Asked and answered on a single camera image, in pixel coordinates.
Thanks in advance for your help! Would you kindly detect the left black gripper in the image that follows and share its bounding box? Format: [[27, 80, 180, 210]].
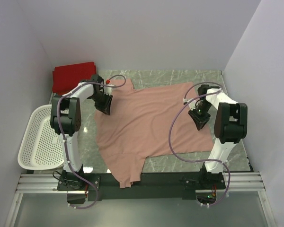
[[90, 92, 113, 115]]

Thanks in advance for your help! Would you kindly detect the purple cable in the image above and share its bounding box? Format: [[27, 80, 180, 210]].
[[57, 74, 128, 210], [168, 81, 232, 207]]

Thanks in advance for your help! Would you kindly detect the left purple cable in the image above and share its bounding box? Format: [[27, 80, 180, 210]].
[[57, 74, 128, 210]]

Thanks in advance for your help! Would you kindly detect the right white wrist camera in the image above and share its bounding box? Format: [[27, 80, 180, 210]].
[[183, 98, 196, 110]]

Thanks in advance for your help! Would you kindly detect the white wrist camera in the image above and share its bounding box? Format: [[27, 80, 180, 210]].
[[183, 98, 196, 110], [104, 79, 115, 93]]

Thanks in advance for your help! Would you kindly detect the pink t-shirt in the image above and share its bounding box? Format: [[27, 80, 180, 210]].
[[94, 79, 213, 188]]

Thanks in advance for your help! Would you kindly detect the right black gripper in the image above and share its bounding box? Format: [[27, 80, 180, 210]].
[[188, 101, 212, 131]]

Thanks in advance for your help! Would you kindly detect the folded red t-shirt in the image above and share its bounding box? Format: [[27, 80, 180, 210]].
[[52, 62, 97, 94]]

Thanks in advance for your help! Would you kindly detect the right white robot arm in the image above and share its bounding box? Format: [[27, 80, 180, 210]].
[[183, 82, 248, 189]]

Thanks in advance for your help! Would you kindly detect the white perforated laundry basket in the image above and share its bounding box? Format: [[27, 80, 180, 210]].
[[18, 105, 64, 171]]

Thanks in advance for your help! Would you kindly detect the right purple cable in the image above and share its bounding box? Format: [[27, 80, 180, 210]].
[[168, 81, 232, 207]]

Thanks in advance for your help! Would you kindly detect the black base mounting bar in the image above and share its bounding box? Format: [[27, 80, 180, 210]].
[[57, 169, 226, 201]]

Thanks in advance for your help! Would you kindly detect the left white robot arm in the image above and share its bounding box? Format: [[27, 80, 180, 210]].
[[50, 74, 115, 173]]

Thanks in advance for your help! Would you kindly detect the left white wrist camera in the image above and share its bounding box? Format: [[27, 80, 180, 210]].
[[104, 79, 115, 93]]

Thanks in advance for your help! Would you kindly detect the aluminium frame rail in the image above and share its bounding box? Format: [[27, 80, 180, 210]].
[[4, 172, 277, 227]]

